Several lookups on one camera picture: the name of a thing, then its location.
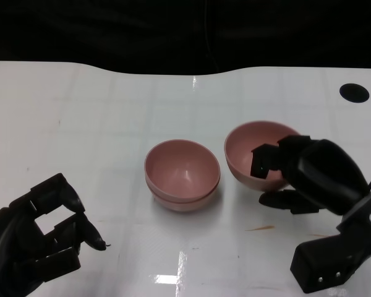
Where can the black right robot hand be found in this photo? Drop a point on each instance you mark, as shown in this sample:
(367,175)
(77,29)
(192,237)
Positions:
(324,176)

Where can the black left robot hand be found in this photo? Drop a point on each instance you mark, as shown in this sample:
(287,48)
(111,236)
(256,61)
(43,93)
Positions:
(6,241)

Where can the pink plastic bowl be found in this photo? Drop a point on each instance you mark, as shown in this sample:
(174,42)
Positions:
(241,148)
(182,205)
(182,170)

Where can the thin orange splinter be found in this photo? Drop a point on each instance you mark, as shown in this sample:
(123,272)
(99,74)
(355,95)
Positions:
(261,228)

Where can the black round table grommet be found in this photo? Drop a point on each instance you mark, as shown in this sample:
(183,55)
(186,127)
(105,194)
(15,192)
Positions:
(354,92)

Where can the black backdrop cloth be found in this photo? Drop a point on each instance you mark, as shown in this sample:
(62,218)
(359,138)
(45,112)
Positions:
(111,31)

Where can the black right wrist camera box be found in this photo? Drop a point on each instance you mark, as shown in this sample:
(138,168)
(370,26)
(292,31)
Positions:
(321,266)

